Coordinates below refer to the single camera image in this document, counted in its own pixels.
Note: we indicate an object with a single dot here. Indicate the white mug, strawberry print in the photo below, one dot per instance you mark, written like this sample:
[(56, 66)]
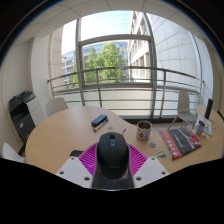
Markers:
[(144, 131)]

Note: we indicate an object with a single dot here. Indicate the red and blue magazine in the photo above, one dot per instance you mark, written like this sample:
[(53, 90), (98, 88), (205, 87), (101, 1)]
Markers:
[(180, 142)]

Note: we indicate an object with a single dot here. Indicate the small round green sticker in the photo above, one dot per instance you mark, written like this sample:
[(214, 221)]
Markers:
[(152, 145)]

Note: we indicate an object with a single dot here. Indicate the black computer mouse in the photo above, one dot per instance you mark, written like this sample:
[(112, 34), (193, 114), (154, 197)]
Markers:
[(113, 155)]

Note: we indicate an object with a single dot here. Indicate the white chair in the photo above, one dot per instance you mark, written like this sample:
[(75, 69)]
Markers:
[(184, 106), (56, 106), (11, 153)]

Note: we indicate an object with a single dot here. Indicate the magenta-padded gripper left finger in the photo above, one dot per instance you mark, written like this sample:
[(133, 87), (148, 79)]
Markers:
[(75, 170)]

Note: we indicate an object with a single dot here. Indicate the blue pen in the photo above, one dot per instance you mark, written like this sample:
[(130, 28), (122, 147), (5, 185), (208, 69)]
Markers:
[(101, 125)]

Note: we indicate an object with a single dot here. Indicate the metal balcony railing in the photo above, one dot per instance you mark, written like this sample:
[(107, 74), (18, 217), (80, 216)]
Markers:
[(133, 85)]

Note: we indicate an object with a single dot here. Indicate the black cylinder speaker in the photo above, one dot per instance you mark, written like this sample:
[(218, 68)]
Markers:
[(208, 108)]

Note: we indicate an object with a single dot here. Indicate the black and white printer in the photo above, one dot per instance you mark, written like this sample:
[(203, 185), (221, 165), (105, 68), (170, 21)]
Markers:
[(21, 115)]

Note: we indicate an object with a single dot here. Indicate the black flat case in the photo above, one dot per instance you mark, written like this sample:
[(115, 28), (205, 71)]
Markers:
[(99, 120)]

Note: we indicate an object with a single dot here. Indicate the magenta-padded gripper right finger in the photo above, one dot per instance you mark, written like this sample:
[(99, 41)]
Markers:
[(150, 169)]

